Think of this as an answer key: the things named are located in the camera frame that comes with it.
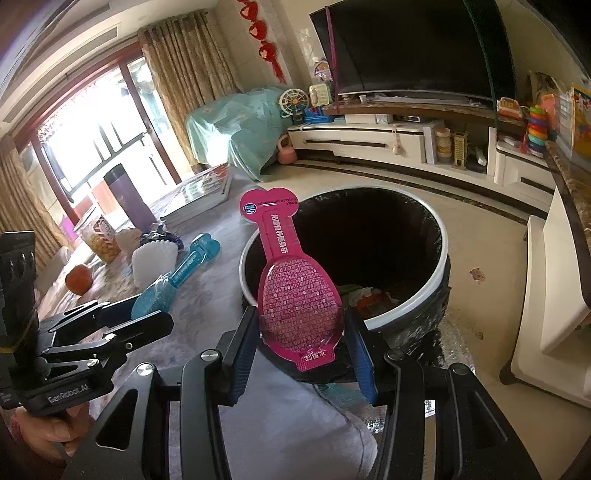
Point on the yellow box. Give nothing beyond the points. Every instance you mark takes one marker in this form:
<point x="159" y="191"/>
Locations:
<point x="577" y="124"/>

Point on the white trash bin black liner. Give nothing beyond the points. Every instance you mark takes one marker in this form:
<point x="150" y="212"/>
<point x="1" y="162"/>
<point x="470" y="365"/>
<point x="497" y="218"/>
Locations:
<point x="415" y="295"/>

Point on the pink stick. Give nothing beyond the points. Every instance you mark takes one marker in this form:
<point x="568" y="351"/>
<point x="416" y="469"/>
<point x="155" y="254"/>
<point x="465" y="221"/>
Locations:
<point x="332" y="46"/>

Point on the colourful children's book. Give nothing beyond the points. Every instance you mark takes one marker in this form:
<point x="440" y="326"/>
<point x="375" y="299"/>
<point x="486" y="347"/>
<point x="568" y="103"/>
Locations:
<point x="198" y="194"/>

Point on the white television cabinet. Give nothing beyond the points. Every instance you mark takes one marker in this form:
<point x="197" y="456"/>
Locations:
<point x="369" y="138"/>

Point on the red heart hanging decoration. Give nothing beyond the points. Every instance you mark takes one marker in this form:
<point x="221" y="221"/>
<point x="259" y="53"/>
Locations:
<point x="265" y="46"/>

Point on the beige curtain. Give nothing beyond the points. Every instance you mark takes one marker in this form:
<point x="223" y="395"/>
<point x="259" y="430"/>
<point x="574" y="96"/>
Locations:
<point x="23" y="203"/>
<point x="189" y="92"/>

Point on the blue spoon-shaped packet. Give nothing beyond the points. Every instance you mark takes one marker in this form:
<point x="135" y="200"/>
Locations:
<point x="184" y="267"/>

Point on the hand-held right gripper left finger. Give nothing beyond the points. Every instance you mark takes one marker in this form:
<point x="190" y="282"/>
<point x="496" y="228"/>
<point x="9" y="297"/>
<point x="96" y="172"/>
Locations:
<point x="240" y="364"/>

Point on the stacked round containers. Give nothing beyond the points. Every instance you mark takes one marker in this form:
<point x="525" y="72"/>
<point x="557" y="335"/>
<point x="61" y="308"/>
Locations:
<point x="442" y="145"/>

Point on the white pleated paper liners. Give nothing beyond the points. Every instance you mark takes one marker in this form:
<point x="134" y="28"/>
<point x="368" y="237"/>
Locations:
<point x="152" y="265"/>

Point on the green toy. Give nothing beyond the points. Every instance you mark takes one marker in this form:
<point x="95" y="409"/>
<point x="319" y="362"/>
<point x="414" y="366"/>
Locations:
<point x="321" y="96"/>

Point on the glass balcony door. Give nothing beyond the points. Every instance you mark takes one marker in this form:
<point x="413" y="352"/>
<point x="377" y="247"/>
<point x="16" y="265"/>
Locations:
<point x="92" y="138"/>

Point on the white tissue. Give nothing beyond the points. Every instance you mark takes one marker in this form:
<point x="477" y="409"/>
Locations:
<point x="127" y="242"/>

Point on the glass jar of snack balls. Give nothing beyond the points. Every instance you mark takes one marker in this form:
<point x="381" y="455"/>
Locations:
<point x="99" y="237"/>

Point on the marble side counter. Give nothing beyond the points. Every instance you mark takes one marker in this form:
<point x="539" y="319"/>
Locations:
<point x="549" y="277"/>

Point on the person's left hand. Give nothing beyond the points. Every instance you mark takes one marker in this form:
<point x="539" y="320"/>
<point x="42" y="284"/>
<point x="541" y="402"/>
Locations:
<point x="51" y="429"/>

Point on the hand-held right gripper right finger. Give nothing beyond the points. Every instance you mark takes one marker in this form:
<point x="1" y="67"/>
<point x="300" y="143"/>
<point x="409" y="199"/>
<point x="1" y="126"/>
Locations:
<point x="362" y="364"/>

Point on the toy house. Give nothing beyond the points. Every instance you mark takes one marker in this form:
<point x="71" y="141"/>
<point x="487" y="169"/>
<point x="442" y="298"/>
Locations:
<point x="323" y="71"/>

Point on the pink spoon-shaped packet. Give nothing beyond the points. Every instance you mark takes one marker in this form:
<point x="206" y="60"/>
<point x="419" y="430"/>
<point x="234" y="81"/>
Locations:
<point x="295" y="281"/>

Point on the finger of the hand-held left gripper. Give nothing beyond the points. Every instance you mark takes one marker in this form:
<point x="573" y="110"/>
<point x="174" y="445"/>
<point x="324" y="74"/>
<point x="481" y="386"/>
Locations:
<point x="92" y="311"/>
<point x="138" y="325"/>

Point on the purple thermos bottle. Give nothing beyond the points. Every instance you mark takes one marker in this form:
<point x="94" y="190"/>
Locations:
<point x="129" y="198"/>

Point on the pink toy kettle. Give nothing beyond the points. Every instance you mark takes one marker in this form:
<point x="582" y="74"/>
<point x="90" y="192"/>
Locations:
<point x="287" y="152"/>

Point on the blue toy blocks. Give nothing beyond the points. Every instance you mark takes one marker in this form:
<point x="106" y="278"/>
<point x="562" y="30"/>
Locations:
<point x="317" y="120"/>

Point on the teal cover on furniture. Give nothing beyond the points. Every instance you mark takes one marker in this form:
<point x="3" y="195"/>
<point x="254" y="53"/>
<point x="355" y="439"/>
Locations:
<point x="235" y="129"/>

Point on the black television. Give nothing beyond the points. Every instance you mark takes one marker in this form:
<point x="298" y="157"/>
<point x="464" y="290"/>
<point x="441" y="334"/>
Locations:
<point x="411" y="46"/>

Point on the orange toy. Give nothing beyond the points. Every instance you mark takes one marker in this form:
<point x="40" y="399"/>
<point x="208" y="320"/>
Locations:
<point x="508" y="110"/>

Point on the red apple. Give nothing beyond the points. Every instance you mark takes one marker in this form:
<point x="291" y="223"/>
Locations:
<point x="78" y="279"/>

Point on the small desk fan toy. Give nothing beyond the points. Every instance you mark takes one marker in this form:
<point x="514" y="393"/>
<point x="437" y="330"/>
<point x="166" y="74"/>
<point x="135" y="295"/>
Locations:
<point x="293" y="104"/>

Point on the dark blue paper liner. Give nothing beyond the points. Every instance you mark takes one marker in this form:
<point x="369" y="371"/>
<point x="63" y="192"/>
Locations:
<point x="159" y="240"/>

